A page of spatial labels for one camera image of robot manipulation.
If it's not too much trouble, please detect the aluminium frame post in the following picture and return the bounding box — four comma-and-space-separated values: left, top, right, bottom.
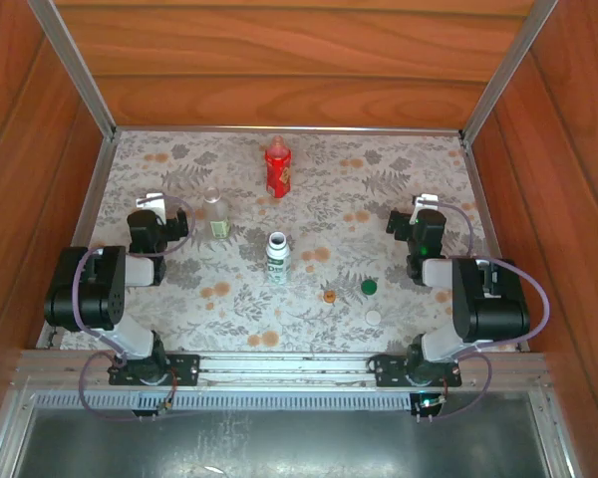
458, 0, 562, 145
27, 0, 119, 143

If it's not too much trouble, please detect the white bottle green print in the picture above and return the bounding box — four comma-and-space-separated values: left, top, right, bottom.
264, 231, 293, 286

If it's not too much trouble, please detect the grey metal sheet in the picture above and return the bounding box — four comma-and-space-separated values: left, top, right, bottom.
9, 405, 554, 478

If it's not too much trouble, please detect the small connector board green light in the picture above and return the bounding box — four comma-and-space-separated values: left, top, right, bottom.
414, 391, 449, 418

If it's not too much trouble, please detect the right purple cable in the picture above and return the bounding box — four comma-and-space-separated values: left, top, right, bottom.
418, 197, 550, 420

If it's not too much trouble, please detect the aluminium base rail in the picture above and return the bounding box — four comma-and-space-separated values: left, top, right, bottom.
12, 350, 549, 392

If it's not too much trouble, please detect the aluminium frame side bar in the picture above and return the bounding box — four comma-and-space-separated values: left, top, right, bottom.
460, 136, 507, 263
34, 136, 119, 350

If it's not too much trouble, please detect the clear ribbed bottle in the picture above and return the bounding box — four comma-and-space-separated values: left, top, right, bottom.
200, 187, 232, 241

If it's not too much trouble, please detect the purple cable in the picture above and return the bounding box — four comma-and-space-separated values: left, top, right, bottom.
71, 194, 196, 423
418, 197, 550, 420

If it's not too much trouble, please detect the grey slotted cable duct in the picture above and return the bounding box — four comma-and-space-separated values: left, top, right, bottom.
29, 389, 414, 412

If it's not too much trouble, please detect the red label bottle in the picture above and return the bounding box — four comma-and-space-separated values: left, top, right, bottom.
264, 133, 293, 199

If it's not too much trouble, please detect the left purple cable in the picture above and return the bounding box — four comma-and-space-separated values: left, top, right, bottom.
71, 194, 196, 423

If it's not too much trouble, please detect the long aluminium frame bar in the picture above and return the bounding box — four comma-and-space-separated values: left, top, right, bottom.
114, 125, 464, 136

